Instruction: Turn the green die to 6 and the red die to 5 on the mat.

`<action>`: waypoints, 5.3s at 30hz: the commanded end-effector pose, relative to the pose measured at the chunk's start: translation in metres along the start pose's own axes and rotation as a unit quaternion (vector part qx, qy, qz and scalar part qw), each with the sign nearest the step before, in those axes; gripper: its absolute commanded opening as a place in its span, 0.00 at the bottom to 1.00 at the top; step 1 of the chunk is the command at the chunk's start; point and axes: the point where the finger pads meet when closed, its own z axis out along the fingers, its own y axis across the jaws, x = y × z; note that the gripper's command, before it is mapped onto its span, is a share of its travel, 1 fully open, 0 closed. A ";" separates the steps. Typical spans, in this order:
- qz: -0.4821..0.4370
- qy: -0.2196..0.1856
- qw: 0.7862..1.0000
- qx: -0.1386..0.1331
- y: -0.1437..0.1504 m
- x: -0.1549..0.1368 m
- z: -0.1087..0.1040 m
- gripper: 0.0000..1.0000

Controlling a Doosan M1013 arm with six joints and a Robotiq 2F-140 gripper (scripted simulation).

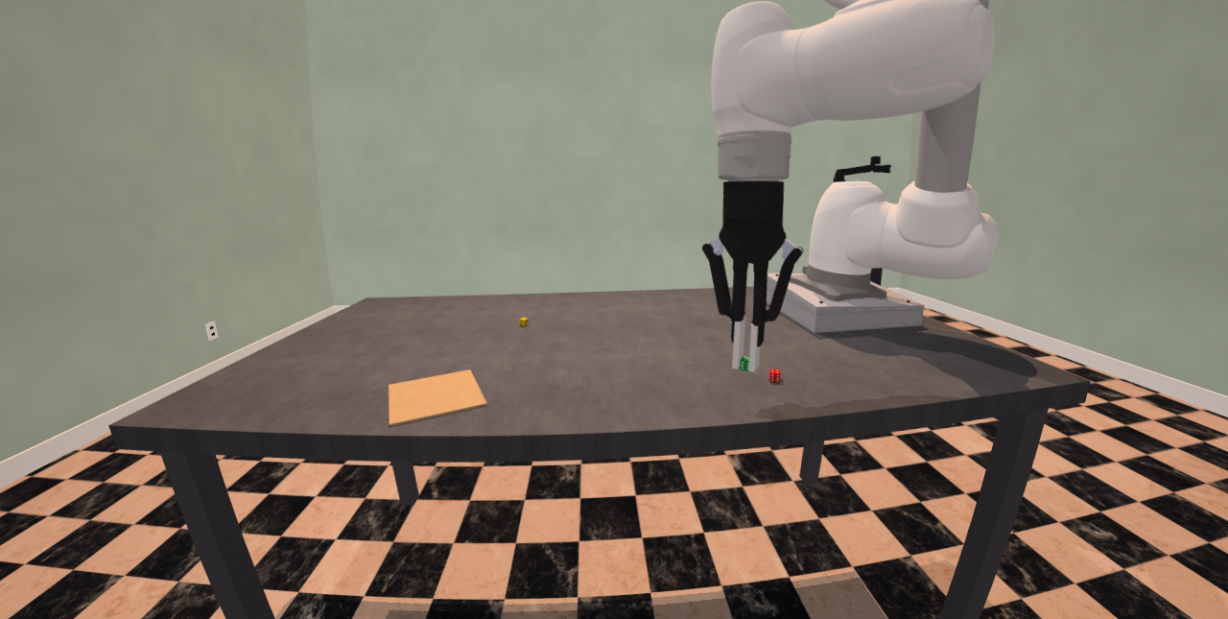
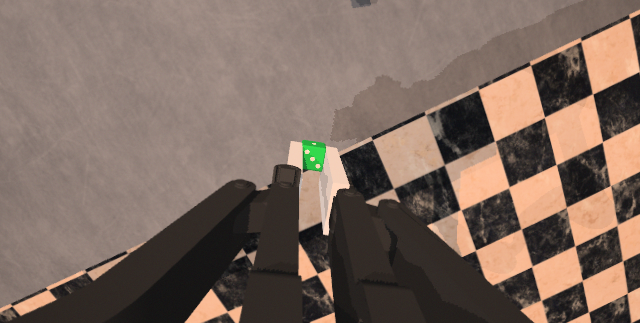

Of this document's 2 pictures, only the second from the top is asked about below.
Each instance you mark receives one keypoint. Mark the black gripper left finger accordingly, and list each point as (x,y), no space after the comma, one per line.
(166,278)

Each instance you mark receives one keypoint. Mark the green die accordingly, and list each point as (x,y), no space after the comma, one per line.
(313,155)

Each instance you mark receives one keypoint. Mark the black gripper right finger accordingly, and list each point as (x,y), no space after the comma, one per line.
(447,288)

